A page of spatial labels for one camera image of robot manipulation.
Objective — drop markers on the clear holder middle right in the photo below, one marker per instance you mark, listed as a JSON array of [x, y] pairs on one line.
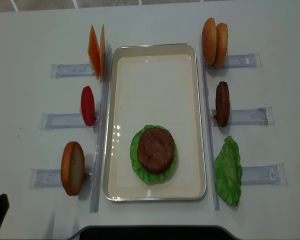
[[259, 116]]

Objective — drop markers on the clear holder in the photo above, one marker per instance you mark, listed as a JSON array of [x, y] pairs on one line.
[[264, 175], [50, 121], [71, 70], [250, 60], [44, 178], [259, 116]]

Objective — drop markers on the sesame bun top standing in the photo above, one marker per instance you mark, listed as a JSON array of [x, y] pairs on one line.
[[209, 40]]

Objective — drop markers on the green lettuce leaf on tray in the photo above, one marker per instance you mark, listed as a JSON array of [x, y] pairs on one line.
[[143, 174]]

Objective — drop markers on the white rectangular metal tray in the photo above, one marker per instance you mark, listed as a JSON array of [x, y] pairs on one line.
[[154, 86]]

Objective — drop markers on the clear holder top left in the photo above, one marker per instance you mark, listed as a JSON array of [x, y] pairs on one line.
[[71, 70]]

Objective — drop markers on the clear holder middle left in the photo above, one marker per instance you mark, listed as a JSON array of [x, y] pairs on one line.
[[50, 121]]

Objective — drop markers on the orange cheese slice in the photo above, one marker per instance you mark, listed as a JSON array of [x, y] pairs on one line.
[[93, 51], [102, 53]]

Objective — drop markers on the bun half standing left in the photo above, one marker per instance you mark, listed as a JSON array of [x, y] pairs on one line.
[[72, 168]]

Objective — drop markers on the red tomato slice standing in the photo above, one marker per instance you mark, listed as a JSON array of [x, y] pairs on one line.
[[88, 106]]

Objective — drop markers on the green lettuce leaf standing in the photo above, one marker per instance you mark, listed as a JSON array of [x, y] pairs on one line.
[[229, 172]]

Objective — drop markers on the brown meat patty standing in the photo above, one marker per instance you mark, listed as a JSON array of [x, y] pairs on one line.
[[222, 104]]

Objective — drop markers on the brown meat patty on tray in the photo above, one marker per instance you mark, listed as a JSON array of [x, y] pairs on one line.
[[156, 150]]

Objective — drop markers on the clear holder bottom right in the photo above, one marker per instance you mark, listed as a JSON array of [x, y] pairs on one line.
[[264, 175]]

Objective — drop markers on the clear holder bottom left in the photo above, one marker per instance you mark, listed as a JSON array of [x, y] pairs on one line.
[[44, 178]]

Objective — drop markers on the clear holder top right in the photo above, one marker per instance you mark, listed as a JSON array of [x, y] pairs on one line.
[[250, 60]]

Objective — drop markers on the plain bun half standing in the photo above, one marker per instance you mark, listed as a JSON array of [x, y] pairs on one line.
[[221, 45]]

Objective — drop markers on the black base panel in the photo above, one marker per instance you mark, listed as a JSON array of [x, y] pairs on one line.
[[155, 233]]

